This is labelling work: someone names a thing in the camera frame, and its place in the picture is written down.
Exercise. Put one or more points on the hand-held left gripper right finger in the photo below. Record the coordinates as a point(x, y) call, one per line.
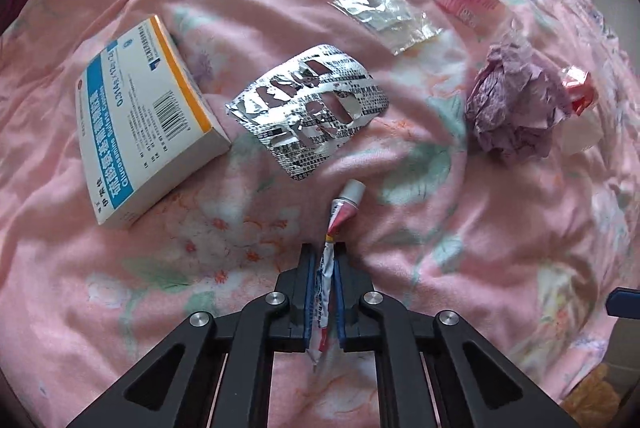
point(340, 303)

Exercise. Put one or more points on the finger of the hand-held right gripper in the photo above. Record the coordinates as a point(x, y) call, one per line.
point(622, 302)

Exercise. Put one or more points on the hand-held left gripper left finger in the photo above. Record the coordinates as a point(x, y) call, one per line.
point(310, 303)

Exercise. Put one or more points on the red white ointment tube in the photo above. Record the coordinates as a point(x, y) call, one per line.
point(346, 207)

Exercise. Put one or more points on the yellow cloth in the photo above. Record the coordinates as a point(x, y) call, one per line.
point(600, 390)

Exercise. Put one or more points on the pink floral blanket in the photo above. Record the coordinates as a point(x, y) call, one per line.
point(450, 233)

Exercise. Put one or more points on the empty silver blister pack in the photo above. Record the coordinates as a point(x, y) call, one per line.
point(280, 148)

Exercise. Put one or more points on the red white crumpled wrapper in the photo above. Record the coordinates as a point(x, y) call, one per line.
point(580, 89)

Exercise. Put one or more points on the crumpled purple tissue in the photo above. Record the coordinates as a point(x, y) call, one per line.
point(510, 98)

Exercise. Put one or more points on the white blue medicine box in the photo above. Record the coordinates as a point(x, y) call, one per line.
point(135, 118)

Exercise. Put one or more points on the clear plastic wrapper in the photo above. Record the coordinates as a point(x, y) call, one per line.
point(380, 14)

